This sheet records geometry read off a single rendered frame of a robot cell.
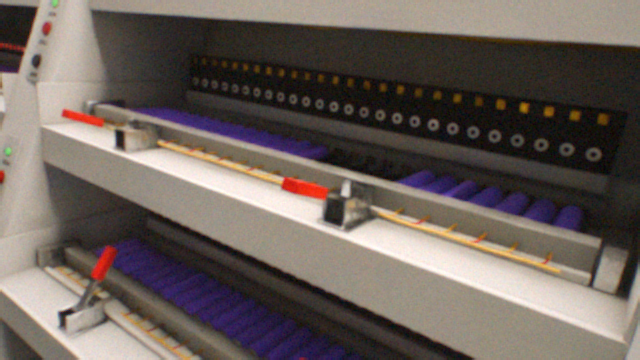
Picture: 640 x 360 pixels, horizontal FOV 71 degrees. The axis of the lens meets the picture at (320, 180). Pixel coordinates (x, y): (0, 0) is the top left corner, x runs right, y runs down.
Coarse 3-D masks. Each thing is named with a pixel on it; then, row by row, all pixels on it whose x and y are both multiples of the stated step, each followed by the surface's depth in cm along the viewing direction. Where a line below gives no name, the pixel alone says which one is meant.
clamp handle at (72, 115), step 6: (66, 114) 41; (72, 114) 41; (78, 114) 41; (84, 114) 42; (78, 120) 42; (84, 120) 42; (90, 120) 43; (96, 120) 43; (102, 120) 43; (132, 120) 46; (102, 126) 44; (108, 126) 44; (114, 126) 45; (132, 126) 47
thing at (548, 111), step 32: (192, 64) 66; (224, 64) 61; (256, 64) 58; (224, 96) 63; (256, 96) 59; (288, 96) 56; (320, 96) 53; (352, 96) 51; (384, 96) 48; (416, 96) 46; (448, 96) 44; (480, 96) 42; (512, 96) 41; (384, 128) 49; (416, 128) 47; (480, 128) 43; (512, 128) 41; (544, 128) 40; (576, 128) 38; (608, 128) 37; (544, 160) 40; (576, 160) 39; (608, 160) 38
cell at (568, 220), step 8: (568, 208) 35; (576, 208) 35; (560, 216) 33; (568, 216) 33; (576, 216) 33; (584, 216) 35; (552, 224) 32; (560, 224) 31; (568, 224) 31; (576, 224) 32
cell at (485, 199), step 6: (480, 192) 37; (486, 192) 37; (492, 192) 37; (498, 192) 38; (474, 198) 35; (480, 198) 35; (486, 198) 35; (492, 198) 36; (498, 198) 37; (480, 204) 34; (486, 204) 35; (492, 204) 36; (498, 204) 37
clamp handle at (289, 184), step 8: (288, 184) 27; (296, 184) 26; (304, 184) 27; (312, 184) 28; (344, 184) 32; (352, 184) 32; (296, 192) 26; (304, 192) 27; (312, 192) 28; (320, 192) 28; (328, 192) 29; (344, 192) 32; (352, 192) 32; (344, 200) 31
